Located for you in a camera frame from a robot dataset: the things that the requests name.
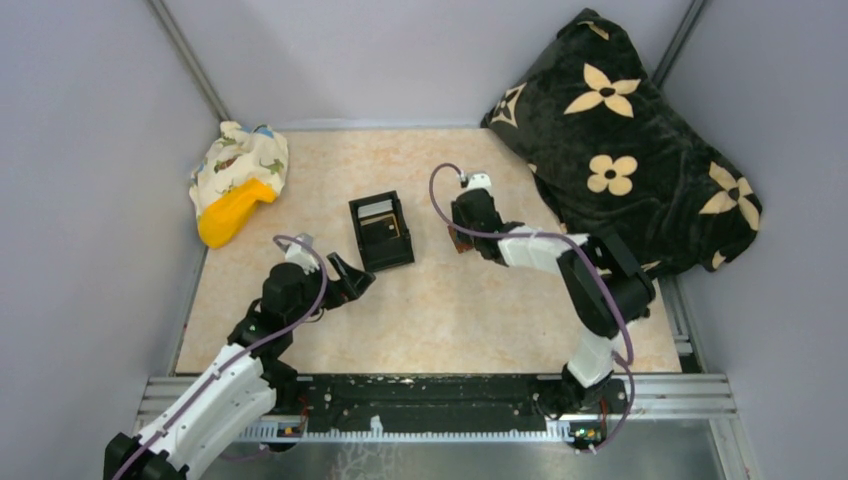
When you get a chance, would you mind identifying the brown leather card holder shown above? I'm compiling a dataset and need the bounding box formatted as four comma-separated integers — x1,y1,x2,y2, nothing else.
447,226,474,254

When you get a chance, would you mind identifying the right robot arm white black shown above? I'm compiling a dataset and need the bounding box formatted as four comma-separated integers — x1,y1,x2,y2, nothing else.
451,188,656,412

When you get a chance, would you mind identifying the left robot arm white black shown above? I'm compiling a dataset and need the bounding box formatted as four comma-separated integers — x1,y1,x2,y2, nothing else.
103,252,375,479

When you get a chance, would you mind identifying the black plastic card tray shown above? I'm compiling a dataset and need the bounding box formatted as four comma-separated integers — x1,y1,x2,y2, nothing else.
349,190,415,273

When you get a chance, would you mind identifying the dark card in tray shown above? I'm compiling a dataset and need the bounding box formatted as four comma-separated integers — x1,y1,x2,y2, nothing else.
360,212,400,245

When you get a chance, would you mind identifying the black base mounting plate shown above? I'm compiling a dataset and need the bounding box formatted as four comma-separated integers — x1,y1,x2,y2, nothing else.
272,374,628,434

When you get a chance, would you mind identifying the dinosaur print yellow cloth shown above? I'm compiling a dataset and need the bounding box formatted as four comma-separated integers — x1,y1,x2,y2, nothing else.
188,121,290,249

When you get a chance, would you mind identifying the black floral plush blanket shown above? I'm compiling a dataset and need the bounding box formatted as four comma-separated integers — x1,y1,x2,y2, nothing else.
481,8,763,277

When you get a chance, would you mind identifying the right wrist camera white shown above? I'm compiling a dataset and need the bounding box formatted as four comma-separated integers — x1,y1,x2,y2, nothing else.
459,171,492,194

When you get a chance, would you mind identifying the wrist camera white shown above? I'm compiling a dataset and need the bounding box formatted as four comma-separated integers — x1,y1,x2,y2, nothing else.
282,233,319,274
459,171,492,194

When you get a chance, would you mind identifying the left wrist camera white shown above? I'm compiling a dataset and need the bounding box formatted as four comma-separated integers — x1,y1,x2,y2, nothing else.
282,233,319,274

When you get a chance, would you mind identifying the aluminium front rail frame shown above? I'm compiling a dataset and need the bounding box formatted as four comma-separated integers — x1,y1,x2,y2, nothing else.
135,374,738,444

